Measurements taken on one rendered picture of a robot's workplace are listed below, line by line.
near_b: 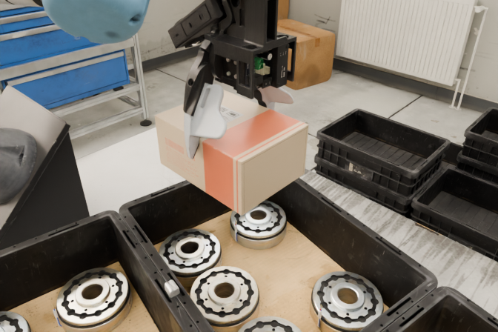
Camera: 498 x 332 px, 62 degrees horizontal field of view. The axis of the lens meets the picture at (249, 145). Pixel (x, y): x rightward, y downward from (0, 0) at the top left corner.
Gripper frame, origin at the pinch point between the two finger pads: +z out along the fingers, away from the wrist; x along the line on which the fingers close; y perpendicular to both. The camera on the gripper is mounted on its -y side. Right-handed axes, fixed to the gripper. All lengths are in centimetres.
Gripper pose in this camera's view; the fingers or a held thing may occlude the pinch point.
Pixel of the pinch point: (230, 135)
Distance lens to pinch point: 54.7
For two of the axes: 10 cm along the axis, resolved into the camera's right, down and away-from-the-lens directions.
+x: 7.0, -3.7, 6.2
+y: 7.2, 3.6, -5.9
